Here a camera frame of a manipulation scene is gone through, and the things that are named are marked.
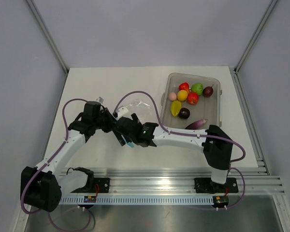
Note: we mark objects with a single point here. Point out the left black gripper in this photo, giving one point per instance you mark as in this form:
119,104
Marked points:
111,120

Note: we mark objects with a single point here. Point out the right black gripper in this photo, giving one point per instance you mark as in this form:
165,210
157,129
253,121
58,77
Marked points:
119,137

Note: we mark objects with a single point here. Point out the clear zip top bag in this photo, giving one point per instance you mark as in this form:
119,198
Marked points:
143,110

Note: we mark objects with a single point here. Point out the dark purple toy mangosteen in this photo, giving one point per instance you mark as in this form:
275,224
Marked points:
184,113

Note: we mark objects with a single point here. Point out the purple toy eggplant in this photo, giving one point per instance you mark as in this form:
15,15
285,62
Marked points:
196,125

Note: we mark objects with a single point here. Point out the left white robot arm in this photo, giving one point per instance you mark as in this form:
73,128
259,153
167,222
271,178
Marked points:
42,186

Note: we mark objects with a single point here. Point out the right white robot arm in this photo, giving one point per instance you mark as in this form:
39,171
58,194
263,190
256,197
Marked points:
213,143

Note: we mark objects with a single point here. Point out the pink toy peach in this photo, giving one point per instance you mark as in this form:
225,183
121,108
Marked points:
172,96

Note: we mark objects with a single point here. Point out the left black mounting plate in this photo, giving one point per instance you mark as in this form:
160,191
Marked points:
101,185

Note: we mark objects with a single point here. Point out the black mounting plate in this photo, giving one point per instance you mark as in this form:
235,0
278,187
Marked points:
101,185
206,185

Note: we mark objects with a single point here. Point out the orange toy fruit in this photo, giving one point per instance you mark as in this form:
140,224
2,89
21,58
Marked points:
182,95

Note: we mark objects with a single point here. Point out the left small circuit board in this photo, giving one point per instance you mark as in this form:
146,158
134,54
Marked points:
90,199

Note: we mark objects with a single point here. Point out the small circuit board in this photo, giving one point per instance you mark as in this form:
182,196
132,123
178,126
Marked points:
90,199
220,201

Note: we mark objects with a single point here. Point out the green toy fruit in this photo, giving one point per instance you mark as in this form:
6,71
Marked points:
197,88

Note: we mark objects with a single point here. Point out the clear grey plastic bin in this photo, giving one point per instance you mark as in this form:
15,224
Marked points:
206,108

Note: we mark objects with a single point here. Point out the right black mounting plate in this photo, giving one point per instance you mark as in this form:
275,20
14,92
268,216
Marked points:
206,185

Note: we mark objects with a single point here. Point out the right small circuit board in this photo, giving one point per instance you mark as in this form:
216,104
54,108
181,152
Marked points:
220,201

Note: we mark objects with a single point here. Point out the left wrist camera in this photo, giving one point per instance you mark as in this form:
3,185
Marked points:
100,100

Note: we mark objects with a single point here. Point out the white slotted cable duct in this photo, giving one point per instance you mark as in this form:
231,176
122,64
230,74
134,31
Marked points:
139,200

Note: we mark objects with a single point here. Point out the left aluminium frame post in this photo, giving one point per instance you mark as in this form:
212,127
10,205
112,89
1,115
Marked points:
43,27

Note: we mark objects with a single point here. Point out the aluminium frame post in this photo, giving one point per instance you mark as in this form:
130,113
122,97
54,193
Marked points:
256,34
43,27

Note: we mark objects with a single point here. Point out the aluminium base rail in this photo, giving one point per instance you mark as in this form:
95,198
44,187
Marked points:
181,181

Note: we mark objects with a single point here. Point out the right aluminium frame post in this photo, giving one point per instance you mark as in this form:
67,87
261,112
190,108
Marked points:
256,34

